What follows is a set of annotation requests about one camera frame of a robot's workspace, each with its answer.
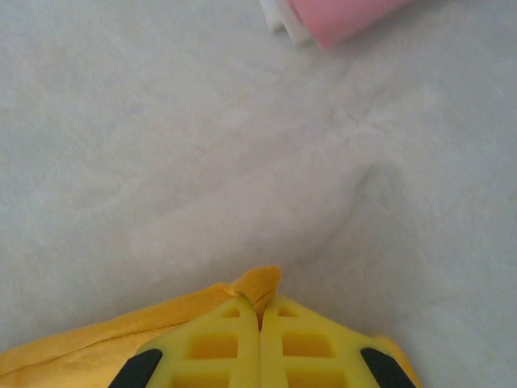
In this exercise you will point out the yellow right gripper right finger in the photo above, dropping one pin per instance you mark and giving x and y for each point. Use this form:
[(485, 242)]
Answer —
[(272, 355)]

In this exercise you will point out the pink folded t-shirt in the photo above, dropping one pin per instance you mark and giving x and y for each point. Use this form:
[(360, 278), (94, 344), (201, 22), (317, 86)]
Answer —
[(343, 16)]

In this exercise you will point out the white folded t-shirt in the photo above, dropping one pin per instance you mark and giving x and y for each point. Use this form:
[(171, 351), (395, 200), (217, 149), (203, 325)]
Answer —
[(297, 32)]

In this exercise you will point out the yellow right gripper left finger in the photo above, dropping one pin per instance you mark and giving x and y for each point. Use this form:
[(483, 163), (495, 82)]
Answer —
[(246, 355)]

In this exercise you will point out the yellow printed t-shirt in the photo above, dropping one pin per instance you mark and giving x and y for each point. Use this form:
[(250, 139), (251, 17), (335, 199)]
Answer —
[(101, 347)]

